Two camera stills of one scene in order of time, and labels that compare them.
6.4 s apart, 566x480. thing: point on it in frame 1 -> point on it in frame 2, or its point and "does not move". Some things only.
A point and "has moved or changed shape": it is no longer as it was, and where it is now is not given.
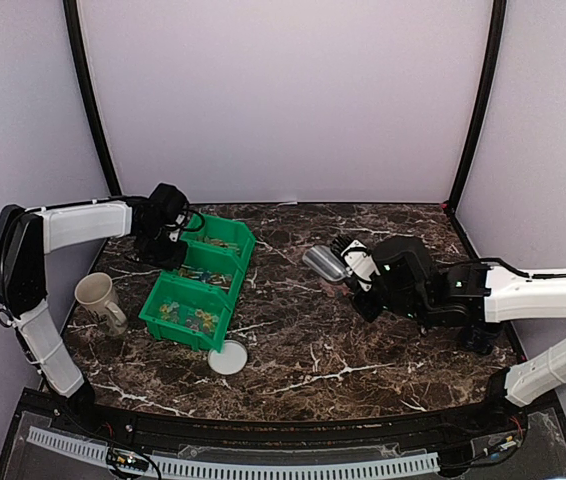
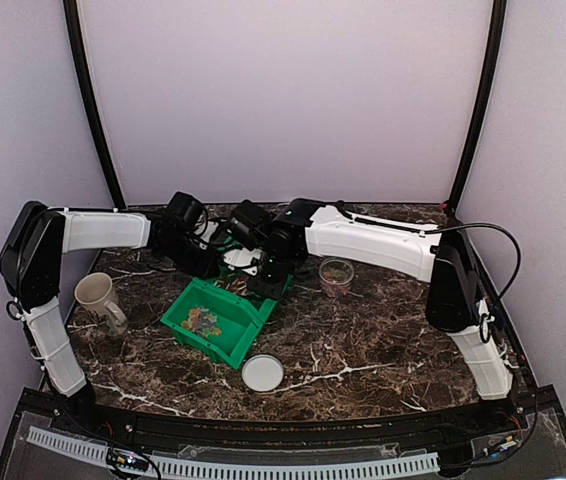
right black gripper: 368,311 -> 267,290
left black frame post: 74,24 does not move
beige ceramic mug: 95,292 does not move
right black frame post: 486,105 does not move
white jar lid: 231,361 -> 262,372
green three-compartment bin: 194,301 has moved or changed shape
